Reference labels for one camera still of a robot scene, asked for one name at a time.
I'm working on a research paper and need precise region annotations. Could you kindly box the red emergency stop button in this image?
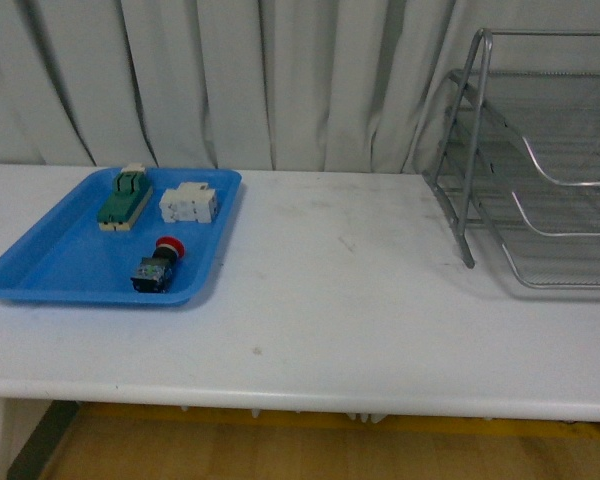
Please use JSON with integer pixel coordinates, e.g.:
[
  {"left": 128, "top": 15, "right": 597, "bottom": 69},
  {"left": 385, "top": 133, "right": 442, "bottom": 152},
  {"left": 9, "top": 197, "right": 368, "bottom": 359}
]
[{"left": 131, "top": 236, "right": 186, "bottom": 293}]

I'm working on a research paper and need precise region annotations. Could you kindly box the silver mesh paper rack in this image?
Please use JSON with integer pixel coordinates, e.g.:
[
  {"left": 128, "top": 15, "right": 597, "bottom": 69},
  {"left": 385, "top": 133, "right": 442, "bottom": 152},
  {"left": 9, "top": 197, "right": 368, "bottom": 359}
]
[{"left": 423, "top": 28, "right": 600, "bottom": 290}]

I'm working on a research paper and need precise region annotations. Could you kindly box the white circuit breaker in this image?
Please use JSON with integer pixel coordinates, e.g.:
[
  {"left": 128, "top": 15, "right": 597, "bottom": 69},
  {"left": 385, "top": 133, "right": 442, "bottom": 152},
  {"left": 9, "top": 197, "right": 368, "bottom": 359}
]
[{"left": 159, "top": 182, "right": 219, "bottom": 224}]

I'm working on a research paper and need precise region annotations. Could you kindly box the white curtain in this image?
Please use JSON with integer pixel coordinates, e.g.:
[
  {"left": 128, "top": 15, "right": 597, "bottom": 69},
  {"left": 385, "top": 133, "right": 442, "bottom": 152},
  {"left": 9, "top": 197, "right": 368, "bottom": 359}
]
[{"left": 0, "top": 1, "right": 600, "bottom": 173}]

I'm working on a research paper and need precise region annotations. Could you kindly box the blue plastic tray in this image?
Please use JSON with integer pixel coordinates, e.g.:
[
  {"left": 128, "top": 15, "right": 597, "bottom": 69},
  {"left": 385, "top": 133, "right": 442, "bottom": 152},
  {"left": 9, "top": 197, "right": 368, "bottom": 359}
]
[{"left": 0, "top": 168, "right": 241, "bottom": 305}]

